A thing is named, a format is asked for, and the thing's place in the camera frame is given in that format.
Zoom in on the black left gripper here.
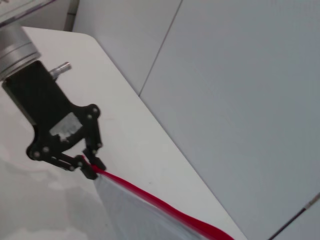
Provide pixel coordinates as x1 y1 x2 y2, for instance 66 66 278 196
2 60 106 180

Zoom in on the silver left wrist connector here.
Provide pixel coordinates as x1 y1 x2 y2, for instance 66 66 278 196
49 61 73 76

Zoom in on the clear red-zipper document bag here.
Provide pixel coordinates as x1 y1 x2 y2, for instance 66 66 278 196
92 163 237 240

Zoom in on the thin black background pole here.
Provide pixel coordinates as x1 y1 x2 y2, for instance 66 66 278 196
268 191 320 240

